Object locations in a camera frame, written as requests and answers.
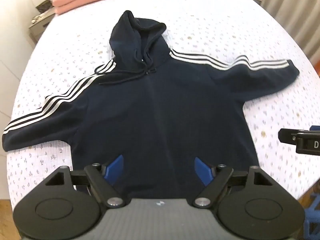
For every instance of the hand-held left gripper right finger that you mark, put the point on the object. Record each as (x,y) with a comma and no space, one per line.
(202,168)

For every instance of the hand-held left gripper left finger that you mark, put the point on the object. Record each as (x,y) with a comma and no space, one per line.
(115,168)

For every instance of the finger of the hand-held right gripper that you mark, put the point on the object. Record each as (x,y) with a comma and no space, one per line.
(287,135)
(315,128)

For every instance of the navy hoodie with white stripes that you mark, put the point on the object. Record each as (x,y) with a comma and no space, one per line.
(160,110)

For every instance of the blue plastic stool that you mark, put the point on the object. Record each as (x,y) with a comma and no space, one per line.
(313,217)

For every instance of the beige curtain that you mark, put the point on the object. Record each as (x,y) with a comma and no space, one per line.
(297,7)

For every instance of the bed with floral sheet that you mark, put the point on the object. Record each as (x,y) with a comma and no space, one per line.
(212,25)

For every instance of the white wardrobe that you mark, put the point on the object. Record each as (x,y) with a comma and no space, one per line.
(12,55)

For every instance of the beige nightstand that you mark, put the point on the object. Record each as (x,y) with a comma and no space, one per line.
(37,28)

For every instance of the small items on nightstand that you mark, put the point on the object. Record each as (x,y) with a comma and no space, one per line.
(39,18)

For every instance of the dark box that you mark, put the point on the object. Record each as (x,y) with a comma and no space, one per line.
(45,6)

